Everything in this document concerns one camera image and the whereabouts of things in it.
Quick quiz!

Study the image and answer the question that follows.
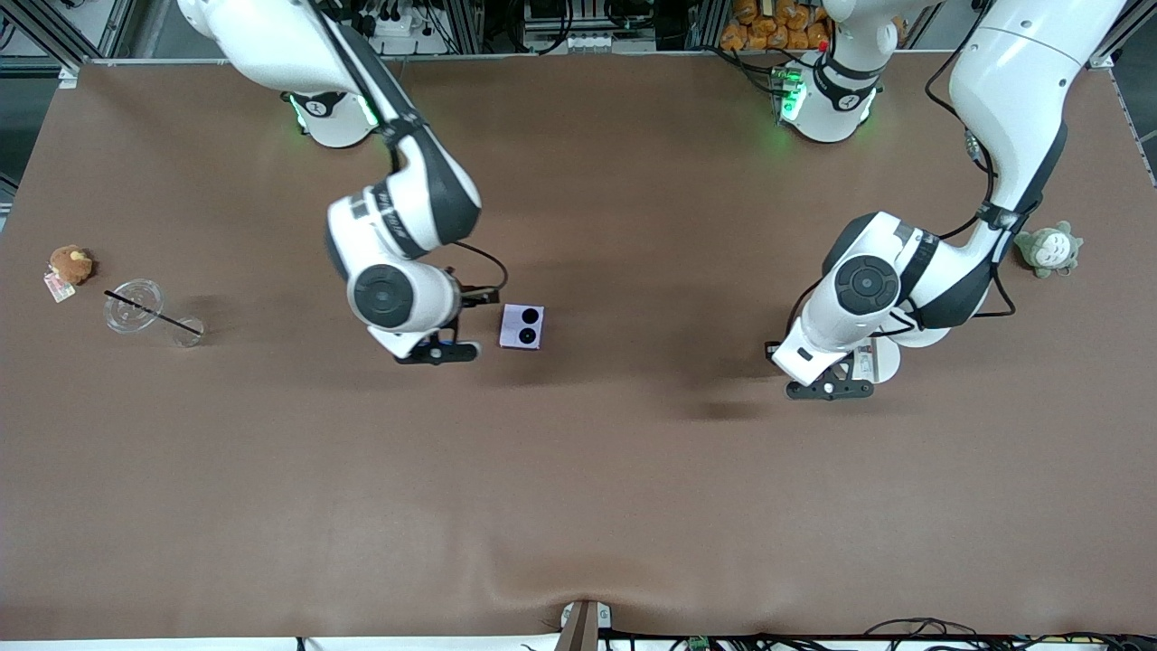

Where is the grey-green Totoro plush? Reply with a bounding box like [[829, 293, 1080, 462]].
[[1011, 221, 1085, 279]]

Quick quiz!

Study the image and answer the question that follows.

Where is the clear plastic cup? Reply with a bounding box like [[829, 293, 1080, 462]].
[[102, 278, 205, 349]]

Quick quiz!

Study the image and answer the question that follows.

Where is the black drinking straw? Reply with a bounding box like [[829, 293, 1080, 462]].
[[104, 289, 202, 338]]

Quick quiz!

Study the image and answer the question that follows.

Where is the lilac flip phone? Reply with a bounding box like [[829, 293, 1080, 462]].
[[499, 303, 546, 351]]

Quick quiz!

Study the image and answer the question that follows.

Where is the metal table clamp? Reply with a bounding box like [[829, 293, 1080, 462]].
[[560, 599, 614, 651]]

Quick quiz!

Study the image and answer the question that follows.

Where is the brown plush toy with tag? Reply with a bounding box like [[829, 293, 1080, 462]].
[[43, 245, 95, 304]]

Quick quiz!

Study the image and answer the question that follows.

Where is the white round desk lamp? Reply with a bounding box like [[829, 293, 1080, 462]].
[[848, 325, 952, 383]]

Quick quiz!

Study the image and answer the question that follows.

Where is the aluminium frame bar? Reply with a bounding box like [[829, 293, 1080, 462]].
[[1089, 0, 1157, 71], [0, 0, 136, 71]]

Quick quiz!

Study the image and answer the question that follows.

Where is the pile of orange plush toys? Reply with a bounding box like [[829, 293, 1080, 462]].
[[720, 0, 837, 52]]

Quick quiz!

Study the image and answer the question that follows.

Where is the white power strip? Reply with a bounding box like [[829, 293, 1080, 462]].
[[374, 12, 442, 38]]

